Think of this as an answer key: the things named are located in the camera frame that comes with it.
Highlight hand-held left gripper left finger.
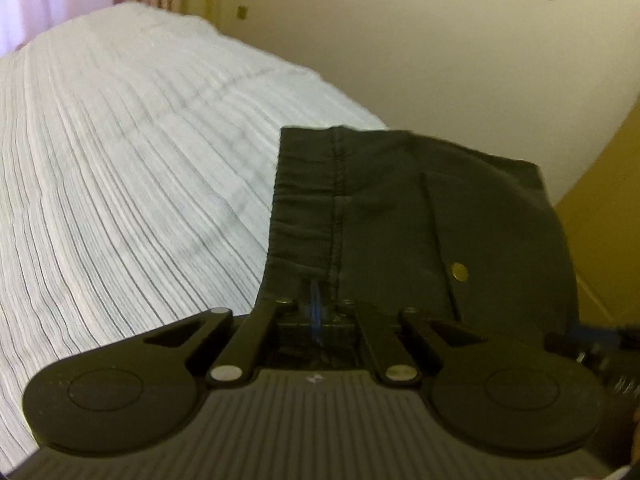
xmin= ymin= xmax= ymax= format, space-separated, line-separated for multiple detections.
xmin=130 ymin=280 xmax=317 ymax=387

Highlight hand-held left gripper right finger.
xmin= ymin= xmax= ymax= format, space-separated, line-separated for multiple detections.
xmin=317 ymin=280 xmax=543 ymax=387

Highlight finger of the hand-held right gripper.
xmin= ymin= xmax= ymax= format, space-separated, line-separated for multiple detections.
xmin=545 ymin=322 xmax=621 ymax=361

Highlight black pants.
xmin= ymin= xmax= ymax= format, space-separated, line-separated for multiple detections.
xmin=255 ymin=125 xmax=581 ymax=348

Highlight bed with striped cover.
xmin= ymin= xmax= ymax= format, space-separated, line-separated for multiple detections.
xmin=0 ymin=2 xmax=388 ymax=448

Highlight pink curtain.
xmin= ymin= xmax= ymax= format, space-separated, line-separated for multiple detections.
xmin=0 ymin=0 xmax=186 ymax=56

